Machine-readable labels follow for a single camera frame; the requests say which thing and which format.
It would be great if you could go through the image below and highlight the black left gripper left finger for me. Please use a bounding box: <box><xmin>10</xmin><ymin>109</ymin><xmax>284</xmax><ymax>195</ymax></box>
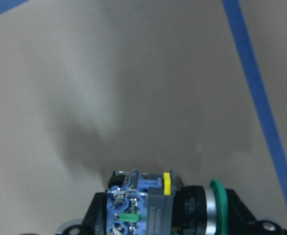
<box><xmin>81</xmin><ymin>192</ymin><xmax>107</xmax><ymax>235</ymax></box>

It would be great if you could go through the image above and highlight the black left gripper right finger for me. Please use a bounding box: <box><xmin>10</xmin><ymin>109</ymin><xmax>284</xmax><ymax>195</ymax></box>
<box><xmin>226</xmin><ymin>189</ymin><xmax>287</xmax><ymax>235</ymax></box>

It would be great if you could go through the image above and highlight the green push button switch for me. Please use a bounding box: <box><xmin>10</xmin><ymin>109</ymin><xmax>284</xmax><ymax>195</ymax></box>
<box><xmin>105</xmin><ymin>169</ymin><xmax>230</xmax><ymax>235</ymax></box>

